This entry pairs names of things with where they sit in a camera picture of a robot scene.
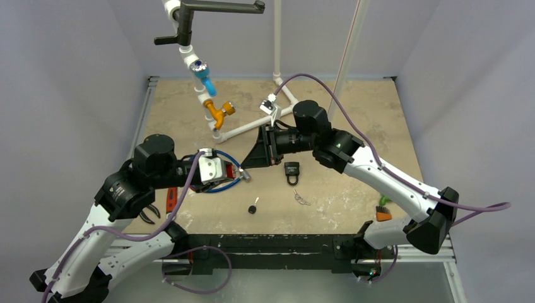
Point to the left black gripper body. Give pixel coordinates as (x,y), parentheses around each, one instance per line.
(184,170)

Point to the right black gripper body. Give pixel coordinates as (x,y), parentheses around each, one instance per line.
(270,146)

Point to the blue cable lock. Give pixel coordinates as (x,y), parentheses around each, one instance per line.
(244,175)

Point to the red cable padlock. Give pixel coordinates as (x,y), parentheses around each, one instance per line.
(230,176)

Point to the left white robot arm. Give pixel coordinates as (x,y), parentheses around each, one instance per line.
(101,255)

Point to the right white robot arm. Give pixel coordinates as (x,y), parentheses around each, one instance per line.
(426,224)

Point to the black head key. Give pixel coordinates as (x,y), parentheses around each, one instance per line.
(253,207)

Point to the black padlock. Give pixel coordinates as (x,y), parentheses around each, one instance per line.
(292,172)

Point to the orange brass valve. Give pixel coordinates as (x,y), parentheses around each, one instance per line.
(219,115)

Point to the blue valve fitting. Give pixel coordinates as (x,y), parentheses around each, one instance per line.
(201,71)

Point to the green cylinder object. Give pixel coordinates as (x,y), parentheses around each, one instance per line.
(384,200)

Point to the orange black tool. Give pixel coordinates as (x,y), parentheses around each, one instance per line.
(382,214)

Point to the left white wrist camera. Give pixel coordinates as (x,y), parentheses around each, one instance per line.
(212,168)

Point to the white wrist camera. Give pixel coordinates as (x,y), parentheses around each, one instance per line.
(212,168)
(271,108)

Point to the red handled adjustable wrench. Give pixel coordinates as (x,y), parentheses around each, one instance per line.
(171,200)

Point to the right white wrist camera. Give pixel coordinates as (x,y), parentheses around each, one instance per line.
(271,108)

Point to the white PVC pipe frame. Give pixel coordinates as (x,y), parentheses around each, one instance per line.
(181,15)

